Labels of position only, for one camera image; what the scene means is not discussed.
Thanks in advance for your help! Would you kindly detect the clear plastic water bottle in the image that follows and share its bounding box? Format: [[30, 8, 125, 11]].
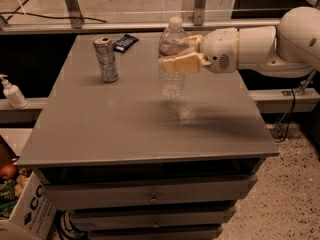
[[158, 17, 188, 98]]

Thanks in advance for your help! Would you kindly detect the white pump dispenser bottle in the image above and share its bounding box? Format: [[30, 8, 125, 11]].
[[0, 74, 27, 109]]

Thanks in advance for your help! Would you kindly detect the grey drawer cabinet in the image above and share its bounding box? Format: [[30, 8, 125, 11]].
[[20, 33, 278, 240]]

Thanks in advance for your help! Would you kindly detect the silver redbull can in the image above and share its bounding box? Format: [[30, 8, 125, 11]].
[[93, 35, 119, 83]]

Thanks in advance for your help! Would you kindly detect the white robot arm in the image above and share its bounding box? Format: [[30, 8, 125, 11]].
[[159, 7, 320, 78]]

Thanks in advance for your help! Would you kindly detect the red apple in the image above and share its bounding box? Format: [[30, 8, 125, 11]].
[[0, 164, 18, 180]]

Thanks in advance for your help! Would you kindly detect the dark blue snack packet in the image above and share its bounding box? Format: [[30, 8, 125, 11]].
[[113, 34, 139, 53]]

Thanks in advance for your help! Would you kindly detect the white cardboard box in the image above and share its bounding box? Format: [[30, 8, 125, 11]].
[[0, 135, 58, 240]]

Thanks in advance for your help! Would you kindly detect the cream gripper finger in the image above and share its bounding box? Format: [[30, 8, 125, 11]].
[[186, 34, 204, 52], [161, 52, 212, 74]]

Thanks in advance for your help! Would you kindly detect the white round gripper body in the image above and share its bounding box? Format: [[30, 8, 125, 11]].
[[202, 28, 239, 73]]

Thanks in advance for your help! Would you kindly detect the metal window frame rail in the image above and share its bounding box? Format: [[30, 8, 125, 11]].
[[0, 0, 319, 35]]

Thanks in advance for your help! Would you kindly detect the black cable on floor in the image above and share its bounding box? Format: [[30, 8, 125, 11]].
[[0, 0, 108, 24]]

